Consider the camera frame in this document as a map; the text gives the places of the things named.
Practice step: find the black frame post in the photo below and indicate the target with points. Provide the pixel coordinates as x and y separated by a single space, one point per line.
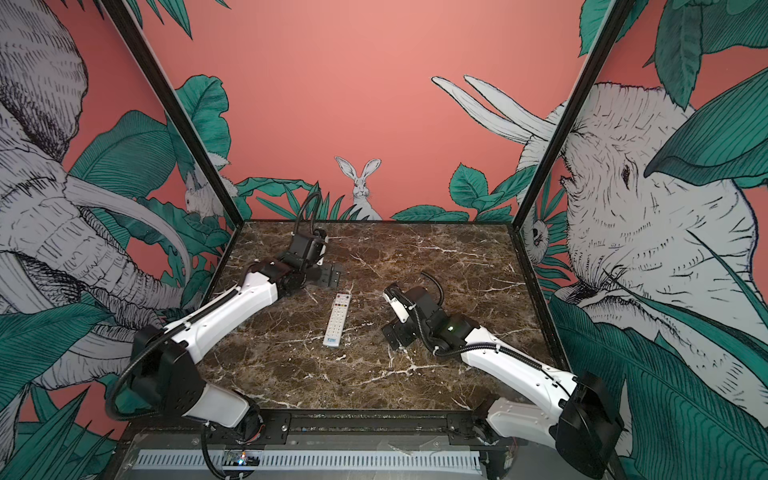
123 20
610 28

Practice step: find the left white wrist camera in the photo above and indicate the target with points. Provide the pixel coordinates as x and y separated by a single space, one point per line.
324 242

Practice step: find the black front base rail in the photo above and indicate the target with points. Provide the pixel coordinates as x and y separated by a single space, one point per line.
372 427

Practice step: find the left black frame post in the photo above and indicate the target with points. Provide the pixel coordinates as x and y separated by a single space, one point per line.
123 20

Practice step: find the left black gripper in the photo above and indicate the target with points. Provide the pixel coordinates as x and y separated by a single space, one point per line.
326 279

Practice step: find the white remote control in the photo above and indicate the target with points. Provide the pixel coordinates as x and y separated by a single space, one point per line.
337 319

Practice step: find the white slotted cable duct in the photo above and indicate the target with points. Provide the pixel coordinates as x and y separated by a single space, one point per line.
329 460

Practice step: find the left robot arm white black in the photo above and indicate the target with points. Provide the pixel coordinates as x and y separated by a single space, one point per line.
162 378

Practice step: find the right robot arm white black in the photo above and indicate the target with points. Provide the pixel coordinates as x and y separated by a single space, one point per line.
542 385

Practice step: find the right black frame post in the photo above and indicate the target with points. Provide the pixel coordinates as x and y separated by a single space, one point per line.
610 28

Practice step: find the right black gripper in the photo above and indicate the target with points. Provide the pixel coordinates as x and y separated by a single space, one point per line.
400 329

